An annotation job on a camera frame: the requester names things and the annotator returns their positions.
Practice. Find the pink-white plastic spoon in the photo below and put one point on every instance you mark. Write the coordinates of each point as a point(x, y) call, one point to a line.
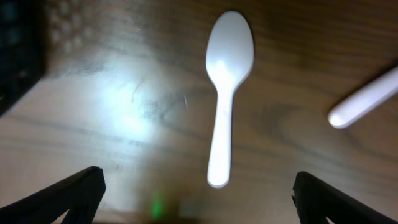
point(229, 61)

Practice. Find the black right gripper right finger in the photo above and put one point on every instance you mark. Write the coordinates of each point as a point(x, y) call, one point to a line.
point(318, 202)

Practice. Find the dark green mesh basket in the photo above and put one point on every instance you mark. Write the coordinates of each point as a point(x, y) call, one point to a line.
point(23, 60)

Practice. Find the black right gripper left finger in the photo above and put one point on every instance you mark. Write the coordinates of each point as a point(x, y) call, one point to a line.
point(77, 197)

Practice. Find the pink plastic fork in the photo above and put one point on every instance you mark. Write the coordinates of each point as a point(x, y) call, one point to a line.
point(363, 101)

